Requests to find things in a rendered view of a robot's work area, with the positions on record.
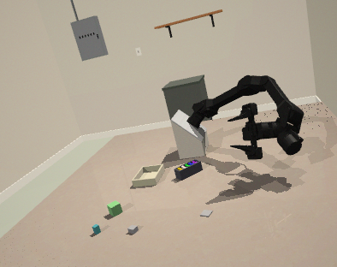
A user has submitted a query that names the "small teal block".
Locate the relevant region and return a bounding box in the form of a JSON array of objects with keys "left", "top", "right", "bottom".
[{"left": 92, "top": 224, "right": 101, "bottom": 234}]

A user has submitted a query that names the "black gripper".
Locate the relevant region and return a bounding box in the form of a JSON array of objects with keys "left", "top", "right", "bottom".
[{"left": 228, "top": 103, "right": 275, "bottom": 160}]

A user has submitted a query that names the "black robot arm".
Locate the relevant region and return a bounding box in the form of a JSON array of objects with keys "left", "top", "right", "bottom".
[{"left": 187, "top": 75, "right": 304, "bottom": 155}]

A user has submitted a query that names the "green cube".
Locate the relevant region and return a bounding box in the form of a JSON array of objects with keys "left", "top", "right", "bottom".
[{"left": 107, "top": 201, "right": 123, "bottom": 217}]

